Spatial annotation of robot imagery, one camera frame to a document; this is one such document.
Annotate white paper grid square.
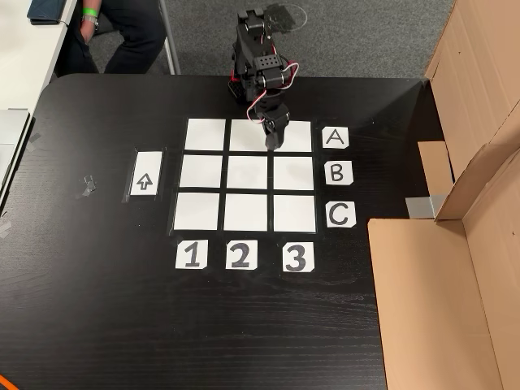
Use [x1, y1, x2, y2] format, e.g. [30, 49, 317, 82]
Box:
[173, 192, 221, 231]
[223, 193, 269, 232]
[273, 194, 318, 234]
[179, 154, 223, 189]
[273, 155, 314, 191]
[226, 155, 269, 190]
[273, 119, 313, 153]

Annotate paper label letter A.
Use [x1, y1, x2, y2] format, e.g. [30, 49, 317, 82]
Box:
[322, 126, 349, 150]

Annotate paper label letter B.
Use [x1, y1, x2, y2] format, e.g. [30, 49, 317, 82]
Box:
[324, 160, 354, 187]

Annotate paper label letter C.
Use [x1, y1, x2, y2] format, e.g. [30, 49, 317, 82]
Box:
[325, 201, 358, 229]

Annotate paper label number 2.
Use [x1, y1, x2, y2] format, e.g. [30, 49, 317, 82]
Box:
[225, 239, 259, 271]

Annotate paper label number 3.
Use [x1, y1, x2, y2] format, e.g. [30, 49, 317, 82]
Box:
[282, 241, 315, 273]

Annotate grey metal table leg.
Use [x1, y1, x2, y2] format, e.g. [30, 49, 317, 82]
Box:
[158, 0, 182, 76]

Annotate white arrow paper sheet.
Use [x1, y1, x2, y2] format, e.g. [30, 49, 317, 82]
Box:
[129, 150, 163, 197]

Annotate paper label number 1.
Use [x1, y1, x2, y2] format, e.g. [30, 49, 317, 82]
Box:
[175, 239, 209, 270]

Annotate person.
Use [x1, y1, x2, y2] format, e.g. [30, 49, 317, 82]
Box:
[52, 0, 167, 78]

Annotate crumpled grey tape piece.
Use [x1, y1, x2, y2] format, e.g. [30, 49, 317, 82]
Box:
[75, 174, 97, 200]

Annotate brown cardboard panel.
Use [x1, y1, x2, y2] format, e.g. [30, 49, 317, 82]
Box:
[367, 142, 520, 390]
[417, 0, 520, 200]

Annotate dark tablet case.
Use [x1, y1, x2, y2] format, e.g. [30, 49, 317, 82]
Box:
[26, 0, 68, 26]

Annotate white side table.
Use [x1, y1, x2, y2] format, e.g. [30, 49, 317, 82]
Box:
[0, 0, 78, 111]

